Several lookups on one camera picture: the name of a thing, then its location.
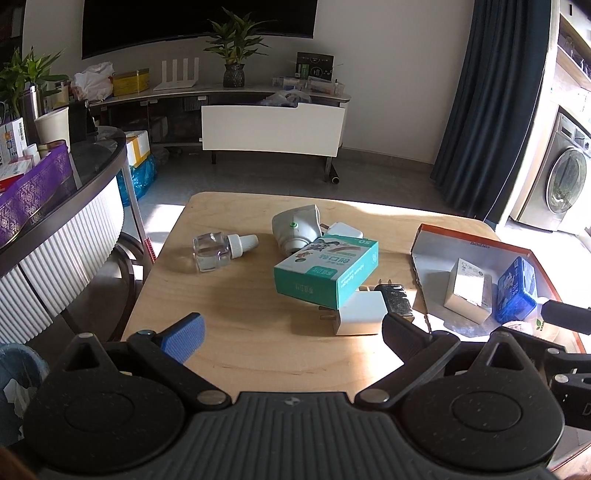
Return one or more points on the small white cube charger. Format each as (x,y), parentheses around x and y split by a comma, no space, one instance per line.
(341,229)

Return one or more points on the dark blue curtain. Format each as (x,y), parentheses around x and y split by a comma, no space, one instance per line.
(494,105)

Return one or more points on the yellow tin box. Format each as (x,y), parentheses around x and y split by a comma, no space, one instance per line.
(132,82)

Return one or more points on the white green-button plug heater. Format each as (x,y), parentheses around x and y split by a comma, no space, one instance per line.
(294,229)

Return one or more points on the black charger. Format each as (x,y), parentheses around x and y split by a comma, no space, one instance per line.
(396,300)

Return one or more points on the clear glass refill bottle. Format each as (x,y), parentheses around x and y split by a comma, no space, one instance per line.
(214,250)

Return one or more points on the table bamboo plant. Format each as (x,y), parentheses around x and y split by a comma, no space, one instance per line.
(21,72)

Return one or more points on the black wall television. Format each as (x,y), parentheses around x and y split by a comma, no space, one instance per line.
(108,26)

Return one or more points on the white orange medicine box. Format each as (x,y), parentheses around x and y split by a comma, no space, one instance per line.
(12,141)

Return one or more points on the blue-lined trash bin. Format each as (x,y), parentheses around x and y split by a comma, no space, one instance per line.
(22,373)

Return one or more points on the silver washing machine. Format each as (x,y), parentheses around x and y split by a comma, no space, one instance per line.
(562,178)

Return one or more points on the white large power adapter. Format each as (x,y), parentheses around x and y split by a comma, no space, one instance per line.
(362,315)

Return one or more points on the teal cardboard box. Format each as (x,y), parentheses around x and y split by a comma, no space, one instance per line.
(328,271)

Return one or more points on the white barcode box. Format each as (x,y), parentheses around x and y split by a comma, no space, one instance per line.
(470,292)

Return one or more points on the white plastic bag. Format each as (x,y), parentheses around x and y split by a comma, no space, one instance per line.
(94,83)

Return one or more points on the white router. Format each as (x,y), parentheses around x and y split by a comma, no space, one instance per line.
(174,77)

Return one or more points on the blue plastic bag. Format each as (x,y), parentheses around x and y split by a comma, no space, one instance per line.
(142,178)

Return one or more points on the blue plastic case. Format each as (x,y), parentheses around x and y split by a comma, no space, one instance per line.
(516,292)

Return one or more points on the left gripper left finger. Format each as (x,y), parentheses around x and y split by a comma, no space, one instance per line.
(182,339)

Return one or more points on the orange white cardboard tray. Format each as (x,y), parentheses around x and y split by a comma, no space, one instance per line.
(434,253)

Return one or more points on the black green product box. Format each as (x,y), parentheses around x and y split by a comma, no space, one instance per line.
(314,65)

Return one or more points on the white TV cabinet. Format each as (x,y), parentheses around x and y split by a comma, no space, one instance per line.
(221,120)

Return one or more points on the purple tray box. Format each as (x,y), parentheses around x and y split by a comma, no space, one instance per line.
(22,202)

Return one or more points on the white paper cup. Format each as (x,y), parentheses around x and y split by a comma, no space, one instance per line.
(54,126)

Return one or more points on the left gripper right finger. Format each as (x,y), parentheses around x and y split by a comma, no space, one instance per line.
(404,338)

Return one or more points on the potted bamboo plant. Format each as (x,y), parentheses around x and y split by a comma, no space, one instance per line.
(235,40)

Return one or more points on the round dark coffee table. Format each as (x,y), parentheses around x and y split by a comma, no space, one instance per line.
(51,261)

